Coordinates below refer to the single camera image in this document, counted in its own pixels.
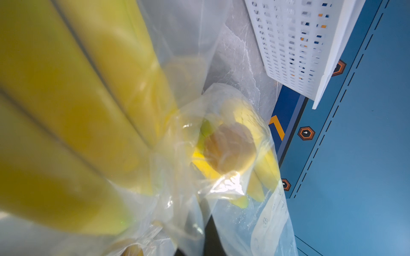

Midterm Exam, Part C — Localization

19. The yellow banana bunch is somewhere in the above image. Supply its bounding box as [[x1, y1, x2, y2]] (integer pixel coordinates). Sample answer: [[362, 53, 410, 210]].
[[192, 98, 281, 209]]

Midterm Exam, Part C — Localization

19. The clear zip-top bag blue seal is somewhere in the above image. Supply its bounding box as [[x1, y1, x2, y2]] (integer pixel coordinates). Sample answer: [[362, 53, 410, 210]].
[[151, 83, 297, 256]]

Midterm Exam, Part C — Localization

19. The rear bagged banana bunch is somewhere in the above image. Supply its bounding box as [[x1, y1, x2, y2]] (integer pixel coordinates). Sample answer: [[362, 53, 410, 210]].
[[0, 0, 209, 256]]

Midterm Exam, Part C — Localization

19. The white plastic basket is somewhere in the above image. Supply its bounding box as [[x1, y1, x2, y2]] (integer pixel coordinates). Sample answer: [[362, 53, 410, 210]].
[[245, 0, 365, 109]]

